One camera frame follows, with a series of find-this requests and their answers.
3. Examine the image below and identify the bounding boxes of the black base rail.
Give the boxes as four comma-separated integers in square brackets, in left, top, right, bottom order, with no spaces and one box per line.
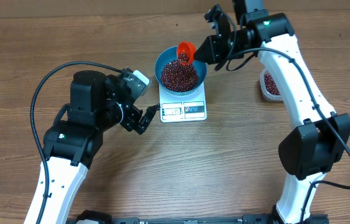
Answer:
[67,210,330,224]

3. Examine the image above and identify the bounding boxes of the blue metal bowl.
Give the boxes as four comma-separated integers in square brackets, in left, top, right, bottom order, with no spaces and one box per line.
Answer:
[155,47,208,96]

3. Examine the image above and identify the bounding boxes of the clear plastic container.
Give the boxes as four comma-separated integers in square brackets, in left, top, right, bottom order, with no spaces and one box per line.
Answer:
[259,69,282,102]

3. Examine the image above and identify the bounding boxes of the red scoop with blue handle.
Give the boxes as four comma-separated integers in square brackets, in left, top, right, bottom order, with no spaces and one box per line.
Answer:
[177,41,196,65]

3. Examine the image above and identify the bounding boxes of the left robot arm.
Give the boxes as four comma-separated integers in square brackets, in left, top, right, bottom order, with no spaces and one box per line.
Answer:
[25,68,159,223]

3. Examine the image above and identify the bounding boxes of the red beans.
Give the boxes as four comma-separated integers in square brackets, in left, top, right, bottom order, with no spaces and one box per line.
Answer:
[160,52,280,96]

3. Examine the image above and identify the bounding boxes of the white digital kitchen scale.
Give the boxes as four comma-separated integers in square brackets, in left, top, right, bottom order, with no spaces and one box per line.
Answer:
[159,83,208,123]

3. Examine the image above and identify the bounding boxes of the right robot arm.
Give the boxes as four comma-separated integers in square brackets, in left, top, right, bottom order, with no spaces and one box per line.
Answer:
[193,1,350,223]

